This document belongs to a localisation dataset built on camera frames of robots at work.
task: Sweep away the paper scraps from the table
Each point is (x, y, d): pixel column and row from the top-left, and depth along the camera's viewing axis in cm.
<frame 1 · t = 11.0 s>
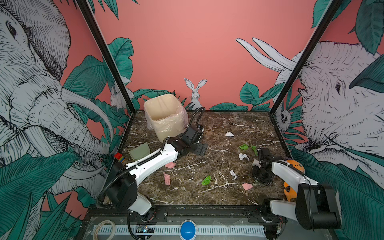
left hand: (199, 142, 82), fingers open
right hand: (253, 176, 87), fingers closed
cream trash bin with bag: (165, 115, 83), point 28 cm above the table
pink paper scrap lower left: (167, 179, 87), on the table
green paper scrap centre: (206, 180, 87), on the table
white paper scrap centre: (232, 172, 90), on the table
pink paper scrap right: (247, 186, 85), on the table
white paper scrap right: (241, 156, 95), point 2 cm above the table
green paper scrap right: (244, 147, 99), point 3 cm above the table
white paper scrap far: (229, 134, 109), on the table
green paper scrap far right: (254, 147, 102), on the table

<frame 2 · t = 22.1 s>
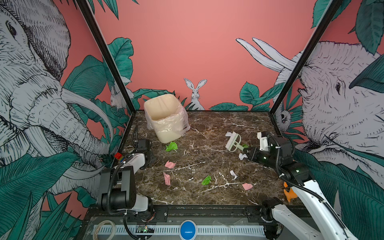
left hand: (148, 156, 92), fingers closed
right hand: (242, 148, 71), fingers closed
green paper scrap near bin: (171, 146, 100), point 2 cm above the table
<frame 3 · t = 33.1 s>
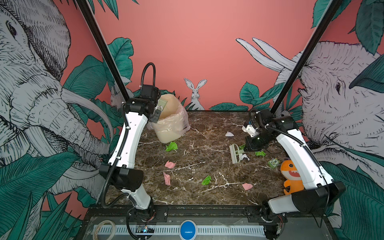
left hand: (147, 111, 74), fingers closed
right hand: (243, 147, 72), fingers closed
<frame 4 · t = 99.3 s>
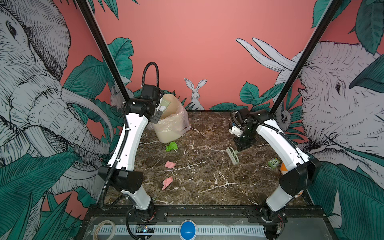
left hand: (148, 111, 74), fingers closed
right hand: (237, 147, 76), fingers closed
pink paper scrap lower left: (167, 182, 86), on the table
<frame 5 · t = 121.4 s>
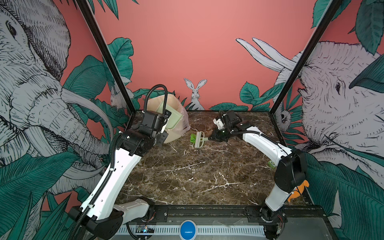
left hand: (156, 128, 68), fingers closed
right hand: (206, 136, 82), fingers closed
green paper scrap near bin: (193, 138, 103), point 3 cm above the table
light green dustpan: (174, 118, 76), point 32 cm above the table
